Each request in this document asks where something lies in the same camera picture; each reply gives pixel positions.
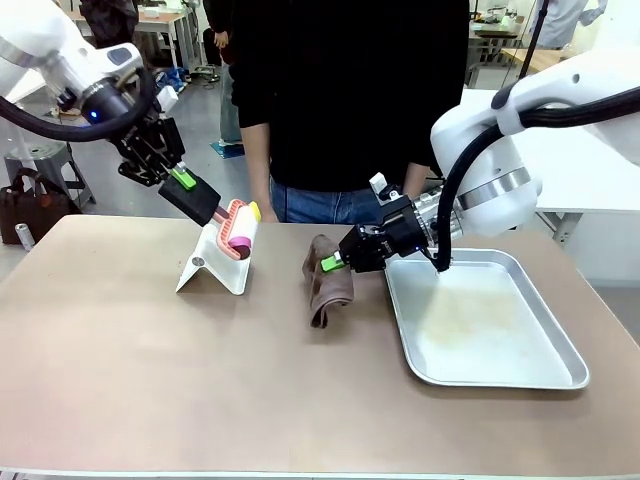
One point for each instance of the blue plastic bag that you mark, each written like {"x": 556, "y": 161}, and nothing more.
{"x": 172, "y": 80}

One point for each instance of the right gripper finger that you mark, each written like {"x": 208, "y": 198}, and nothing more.
{"x": 330, "y": 262}
{"x": 369, "y": 231}

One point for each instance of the teal floor mat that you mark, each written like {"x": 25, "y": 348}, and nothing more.
{"x": 227, "y": 149}

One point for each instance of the person's right hand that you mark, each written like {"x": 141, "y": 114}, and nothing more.
{"x": 267, "y": 211}

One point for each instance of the silver can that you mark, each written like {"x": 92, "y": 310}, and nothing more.
{"x": 23, "y": 236}

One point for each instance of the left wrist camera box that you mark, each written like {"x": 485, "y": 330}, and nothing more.
{"x": 167, "y": 99}

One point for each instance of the yellow paper scrap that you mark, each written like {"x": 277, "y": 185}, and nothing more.
{"x": 255, "y": 211}

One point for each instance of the white folded stand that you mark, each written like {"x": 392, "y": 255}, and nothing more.
{"x": 220, "y": 272}

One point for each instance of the black stand pole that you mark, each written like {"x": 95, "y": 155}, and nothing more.
{"x": 535, "y": 35}

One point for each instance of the person in black sweater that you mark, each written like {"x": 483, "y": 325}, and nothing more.
{"x": 350, "y": 100}

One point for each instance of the wooden workbench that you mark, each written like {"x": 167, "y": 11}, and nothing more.
{"x": 537, "y": 57}

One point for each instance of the large white table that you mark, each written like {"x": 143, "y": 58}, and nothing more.
{"x": 580, "y": 165}

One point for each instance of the dark brown bag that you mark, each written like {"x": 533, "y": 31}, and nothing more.
{"x": 35, "y": 210}

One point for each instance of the person's left forearm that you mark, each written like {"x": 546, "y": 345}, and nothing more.
{"x": 415, "y": 177}

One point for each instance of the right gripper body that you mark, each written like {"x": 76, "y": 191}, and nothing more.
{"x": 402, "y": 230}

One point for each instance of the bystander in light blue shirt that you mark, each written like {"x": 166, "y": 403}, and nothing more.
{"x": 565, "y": 22}

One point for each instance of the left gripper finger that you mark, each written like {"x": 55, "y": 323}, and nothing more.
{"x": 142, "y": 175}
{"x": 183, "y": 179}

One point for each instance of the pink paper scrap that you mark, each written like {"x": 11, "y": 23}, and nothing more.
{"x": 241, "y": 241}

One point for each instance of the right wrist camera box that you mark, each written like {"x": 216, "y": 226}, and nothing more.
{"x": 378, "y": 181}

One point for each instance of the brown towel cloth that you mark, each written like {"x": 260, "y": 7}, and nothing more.
{"x": 330, "y": 295}

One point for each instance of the person's right forearm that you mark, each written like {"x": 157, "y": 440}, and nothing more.
{"x": 257, "y": 160}

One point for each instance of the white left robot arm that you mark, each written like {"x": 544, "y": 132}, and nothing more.
{"x": 40, "y": 40}

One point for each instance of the salmon lint roller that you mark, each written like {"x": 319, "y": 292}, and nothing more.
{"x": 192, "y": 200}

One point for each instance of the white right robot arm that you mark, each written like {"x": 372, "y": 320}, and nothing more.
{"x": 550, "y": 80}

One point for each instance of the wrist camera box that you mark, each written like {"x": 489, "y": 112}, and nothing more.
{"x": 167, "y": 99}
{"x": 378, "y": 181}

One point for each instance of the silver metal tray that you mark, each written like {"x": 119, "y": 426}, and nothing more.
{"x": 500, "y": 340}

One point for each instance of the wooden desk with white legs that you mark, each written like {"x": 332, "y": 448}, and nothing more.
{"x": 162, "y": 20}

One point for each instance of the bystander in black clothes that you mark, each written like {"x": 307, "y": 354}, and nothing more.
{"x": 107, "y": 20}

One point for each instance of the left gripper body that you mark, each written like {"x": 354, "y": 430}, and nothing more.
{"x": 152, "y": 142}

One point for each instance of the grey plastic stool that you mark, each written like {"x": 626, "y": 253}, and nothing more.
{"x": 45, "y": 165}

